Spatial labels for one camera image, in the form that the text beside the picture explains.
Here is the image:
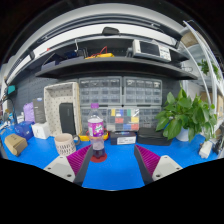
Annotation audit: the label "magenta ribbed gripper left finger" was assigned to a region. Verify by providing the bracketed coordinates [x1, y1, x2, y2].
[44, 145, 92, 186]

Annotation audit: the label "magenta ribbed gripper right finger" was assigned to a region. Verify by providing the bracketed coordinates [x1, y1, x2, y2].
[134, 145, 182, 185]

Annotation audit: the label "plastic bottle purple label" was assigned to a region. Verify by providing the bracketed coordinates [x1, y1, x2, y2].
[87, 103, 105, 158]

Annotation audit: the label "red round coaster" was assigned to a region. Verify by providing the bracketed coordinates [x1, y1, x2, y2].
[90, 153, 107, 163]

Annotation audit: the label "beige patterned ceramic mug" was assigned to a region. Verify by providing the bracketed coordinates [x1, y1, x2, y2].
[54, 133, 80, 156]

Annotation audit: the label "black flat case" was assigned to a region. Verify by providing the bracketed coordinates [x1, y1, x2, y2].
[137, 127, 172, 146]

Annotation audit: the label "small dark labelled box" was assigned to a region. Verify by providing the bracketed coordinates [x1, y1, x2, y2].
[110, 131, 136, 145]

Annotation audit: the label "white small box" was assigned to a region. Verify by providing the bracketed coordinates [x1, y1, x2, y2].
[32, 123, 50, 139]

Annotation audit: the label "black rectangular speaker box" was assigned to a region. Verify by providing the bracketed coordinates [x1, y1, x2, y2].
[59, 103, 76, 135]

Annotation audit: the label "white power adapter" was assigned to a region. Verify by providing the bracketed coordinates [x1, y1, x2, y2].
[199, 141, 213, 159]

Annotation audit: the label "green potted plant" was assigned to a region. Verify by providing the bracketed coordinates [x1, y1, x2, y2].
[156, 87, 217, 142]

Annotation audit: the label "clear box colourful parts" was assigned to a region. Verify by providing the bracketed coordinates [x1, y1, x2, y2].
[106, 108, 139, 131]

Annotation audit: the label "blue transparent box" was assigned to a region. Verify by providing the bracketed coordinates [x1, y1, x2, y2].
[14, 121, 33, 140]

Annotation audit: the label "brown cardboard box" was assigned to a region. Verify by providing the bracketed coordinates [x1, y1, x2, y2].
[4, 134, 28, 156]

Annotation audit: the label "dark grey carton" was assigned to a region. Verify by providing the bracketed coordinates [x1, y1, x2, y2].
[33, 98, 46, 123]

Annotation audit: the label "purple bag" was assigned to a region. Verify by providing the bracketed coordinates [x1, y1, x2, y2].
[23, 102, 35, 122]

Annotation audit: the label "grey drawer organizer right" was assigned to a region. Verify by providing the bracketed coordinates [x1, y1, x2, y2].
[123, 77, 162, 128]

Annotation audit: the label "grey drawer organizer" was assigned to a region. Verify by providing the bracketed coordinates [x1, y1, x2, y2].
[79, 76, 122, 132]
[123, 77, 162, 128]

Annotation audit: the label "white pegboard tray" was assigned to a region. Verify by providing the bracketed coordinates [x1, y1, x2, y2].
[44, 82, 82, 136]

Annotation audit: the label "grey drawer organizer left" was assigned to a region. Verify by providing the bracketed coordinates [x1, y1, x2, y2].
[79, 76, 122, 132]

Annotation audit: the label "black shelf board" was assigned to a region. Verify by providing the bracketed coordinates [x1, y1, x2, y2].
[35, 57, 198, 80]

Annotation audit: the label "yellow multimeter on shelf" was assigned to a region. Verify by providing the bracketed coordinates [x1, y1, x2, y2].
[89, 47, 113, 59]

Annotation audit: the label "black lamp head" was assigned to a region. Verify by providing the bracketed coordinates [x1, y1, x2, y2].
[102, 27, 120, 36]

